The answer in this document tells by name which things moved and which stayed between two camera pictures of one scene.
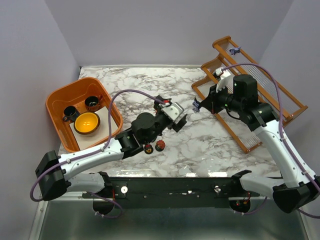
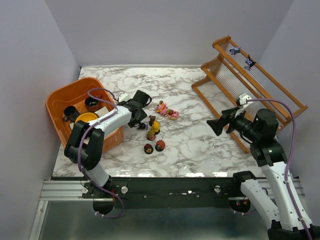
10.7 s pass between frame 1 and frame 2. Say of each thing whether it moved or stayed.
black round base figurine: stayed
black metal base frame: stayed
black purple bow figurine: moved
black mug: stayed
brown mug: stayed
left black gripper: moved
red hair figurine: stayed
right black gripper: moved
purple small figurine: stayed
